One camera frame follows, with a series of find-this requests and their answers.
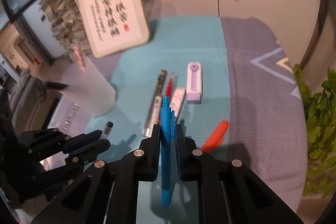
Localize translucent white pen cup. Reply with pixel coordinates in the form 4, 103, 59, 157
60, 56, 116, 117

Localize blue pen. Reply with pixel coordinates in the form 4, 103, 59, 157
160, 96, 175, 208

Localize black marker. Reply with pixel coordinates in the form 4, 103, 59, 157
45, 81, 69, 91

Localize red white checkered pen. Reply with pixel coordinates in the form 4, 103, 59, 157
73, 45, 85, 72

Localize orange highlighter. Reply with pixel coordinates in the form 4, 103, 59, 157
201, 120, 229, 153

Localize green white pen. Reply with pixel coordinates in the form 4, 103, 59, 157
142, 94, 162, 138

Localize white eraser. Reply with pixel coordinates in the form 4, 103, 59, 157
170, 88, 186, 121

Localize dark grey pen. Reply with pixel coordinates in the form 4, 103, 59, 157
154, 69, 167, 97

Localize red gel pen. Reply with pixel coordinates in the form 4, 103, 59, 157
164, 72, 178, 97

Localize stack of books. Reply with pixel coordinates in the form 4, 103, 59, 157
39, 0, 92, 60

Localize grey blue desk mat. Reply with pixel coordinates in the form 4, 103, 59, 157
39, 16, 308, 224

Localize purple white correction tape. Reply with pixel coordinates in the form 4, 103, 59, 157
186, 62, 203, 104

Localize white calligraphy sign plaque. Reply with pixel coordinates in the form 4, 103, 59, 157
78, 0, 150, 58

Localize green potted plant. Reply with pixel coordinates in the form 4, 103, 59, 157
293, 64, 335, 199

